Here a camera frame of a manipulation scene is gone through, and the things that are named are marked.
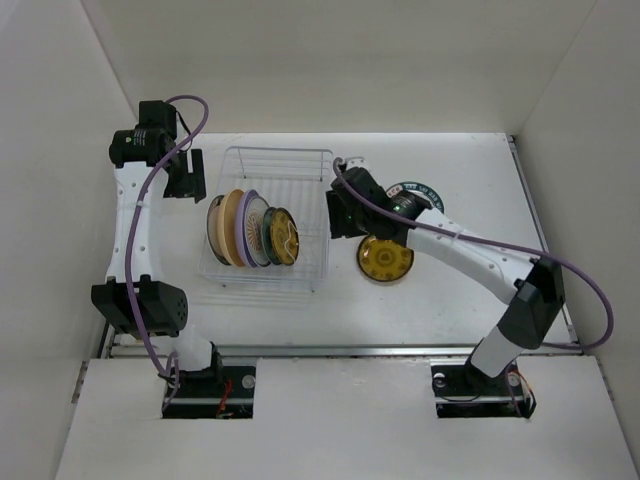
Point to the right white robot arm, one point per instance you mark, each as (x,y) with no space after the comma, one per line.
(529,284)

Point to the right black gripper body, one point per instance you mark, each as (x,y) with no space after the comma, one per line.
(342,222)

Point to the yellow patterned small plate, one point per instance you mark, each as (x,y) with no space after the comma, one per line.
(383,261)

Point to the white plate dark lettered rim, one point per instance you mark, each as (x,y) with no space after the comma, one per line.
(418,189)

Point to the aluminium table front rail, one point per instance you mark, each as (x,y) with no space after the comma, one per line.
(120,350)

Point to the white wire dish rack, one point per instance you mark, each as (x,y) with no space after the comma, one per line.
(293,179)

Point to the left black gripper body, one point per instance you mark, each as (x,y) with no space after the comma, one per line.
(181,183)

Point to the purple rimmed patterned plate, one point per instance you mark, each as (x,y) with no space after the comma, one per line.
(248,229)

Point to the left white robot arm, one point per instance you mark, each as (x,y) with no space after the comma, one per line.
(152,162)

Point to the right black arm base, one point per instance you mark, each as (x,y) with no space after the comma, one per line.
(459,394)

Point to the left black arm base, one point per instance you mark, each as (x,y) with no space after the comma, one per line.
(223,391)

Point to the dark green rimmed plate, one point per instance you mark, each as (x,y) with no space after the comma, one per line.
(266,236)

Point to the beige orange plate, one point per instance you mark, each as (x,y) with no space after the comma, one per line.
(226,227)

